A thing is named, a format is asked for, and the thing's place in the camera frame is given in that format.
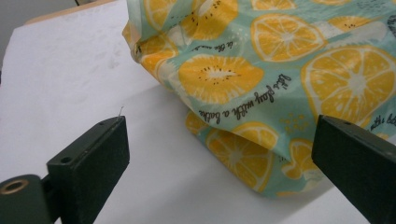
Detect wooden table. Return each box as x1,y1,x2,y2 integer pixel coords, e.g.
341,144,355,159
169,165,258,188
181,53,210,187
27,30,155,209
24,0,117,26

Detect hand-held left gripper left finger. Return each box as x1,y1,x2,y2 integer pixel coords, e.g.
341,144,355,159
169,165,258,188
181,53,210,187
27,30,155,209
46,115,131,224

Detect white table mat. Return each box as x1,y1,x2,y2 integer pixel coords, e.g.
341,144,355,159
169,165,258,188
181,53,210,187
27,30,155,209
0,0,396,224

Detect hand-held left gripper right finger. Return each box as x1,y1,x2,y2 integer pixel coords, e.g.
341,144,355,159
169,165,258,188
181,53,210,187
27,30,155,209
311,114,396,224

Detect lemon print cloth bag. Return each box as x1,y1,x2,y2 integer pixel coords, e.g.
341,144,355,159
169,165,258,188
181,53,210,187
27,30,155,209
121,0,396,199

